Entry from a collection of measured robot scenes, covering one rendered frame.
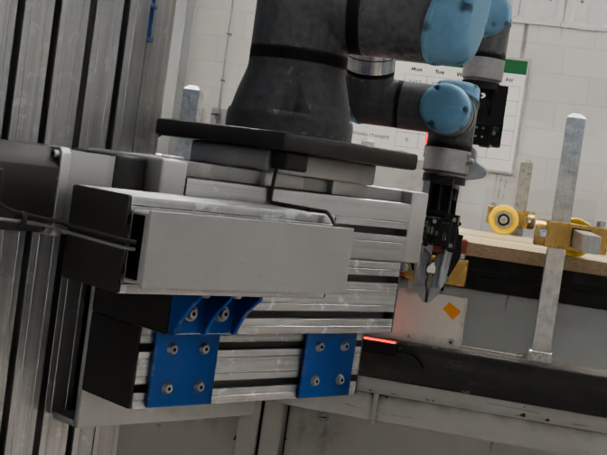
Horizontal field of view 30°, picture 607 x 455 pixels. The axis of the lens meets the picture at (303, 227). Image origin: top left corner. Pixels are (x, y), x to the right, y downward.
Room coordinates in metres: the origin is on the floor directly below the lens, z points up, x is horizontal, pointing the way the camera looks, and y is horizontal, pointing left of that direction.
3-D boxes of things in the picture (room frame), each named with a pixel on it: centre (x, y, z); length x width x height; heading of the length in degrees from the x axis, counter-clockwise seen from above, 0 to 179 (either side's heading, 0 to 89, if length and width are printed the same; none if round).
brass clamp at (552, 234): (2.15, -0.50, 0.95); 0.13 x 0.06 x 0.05; 80
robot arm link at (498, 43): (2.11, -0.28, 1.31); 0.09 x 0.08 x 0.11; 112
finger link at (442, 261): (1.86, -0.23, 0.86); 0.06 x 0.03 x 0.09; 170
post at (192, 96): (2.28, 0.26, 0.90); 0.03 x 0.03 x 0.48; 80
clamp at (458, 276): (2.20, -0.26, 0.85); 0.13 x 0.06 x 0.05; 80
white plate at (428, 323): (2.18, -0.20, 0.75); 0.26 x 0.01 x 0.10; 80
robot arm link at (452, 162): (1.87, -0.22, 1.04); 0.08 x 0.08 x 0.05
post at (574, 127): (2.15, -0.48, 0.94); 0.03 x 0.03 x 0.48; 80
